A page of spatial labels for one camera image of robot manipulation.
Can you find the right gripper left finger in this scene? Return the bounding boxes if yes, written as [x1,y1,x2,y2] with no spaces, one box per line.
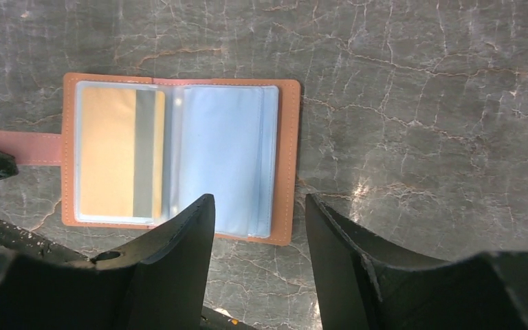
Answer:
[0,194,215,329]

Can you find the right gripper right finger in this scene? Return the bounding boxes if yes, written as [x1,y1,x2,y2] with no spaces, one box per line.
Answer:
[305,194,528,329]

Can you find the brown leather card holder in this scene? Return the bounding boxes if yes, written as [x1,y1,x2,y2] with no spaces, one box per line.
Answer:
[0,73,301,245]

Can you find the gold credit card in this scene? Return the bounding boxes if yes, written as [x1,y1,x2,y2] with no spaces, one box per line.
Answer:
[75,82,166,225]

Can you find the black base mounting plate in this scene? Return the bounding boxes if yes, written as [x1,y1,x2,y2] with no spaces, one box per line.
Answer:
[0,220,252,329]

